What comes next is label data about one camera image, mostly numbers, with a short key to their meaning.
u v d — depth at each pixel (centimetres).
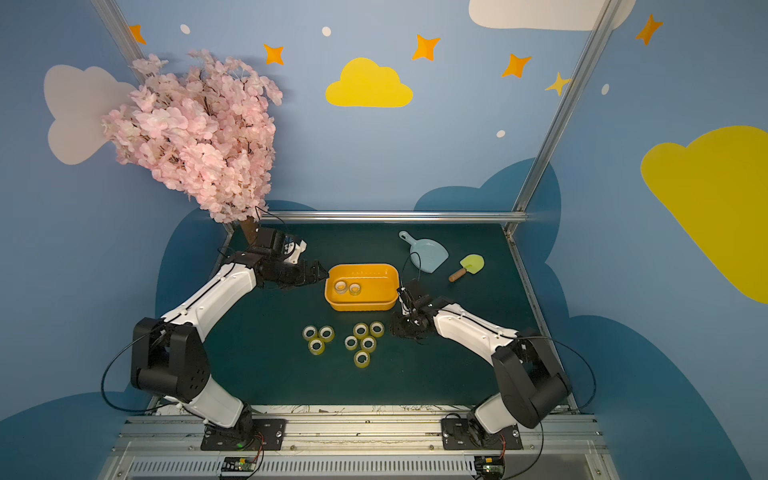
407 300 72
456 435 75
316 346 88
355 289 102
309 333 91
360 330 93
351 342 91
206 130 60
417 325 65
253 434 73
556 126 91
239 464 72
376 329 93
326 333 92
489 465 73
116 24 70
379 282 106
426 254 118
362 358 87
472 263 111
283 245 74
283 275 75
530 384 44
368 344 90
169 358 45
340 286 102
